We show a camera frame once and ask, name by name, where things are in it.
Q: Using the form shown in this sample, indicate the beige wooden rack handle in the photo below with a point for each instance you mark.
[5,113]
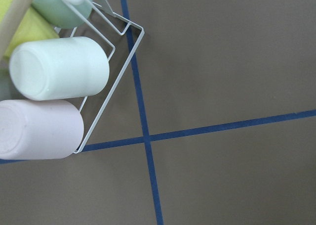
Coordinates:
[11,22]

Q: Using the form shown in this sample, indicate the white wire cup rack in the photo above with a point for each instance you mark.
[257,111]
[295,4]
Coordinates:
[120,25]

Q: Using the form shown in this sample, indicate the lilac plastic cup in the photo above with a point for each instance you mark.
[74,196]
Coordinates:
[36,130]

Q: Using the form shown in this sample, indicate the pale mint plastic cup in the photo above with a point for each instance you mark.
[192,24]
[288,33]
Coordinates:
[59,68]

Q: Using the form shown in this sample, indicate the yellow green plastic cup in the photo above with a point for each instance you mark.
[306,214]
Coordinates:
[33,27]

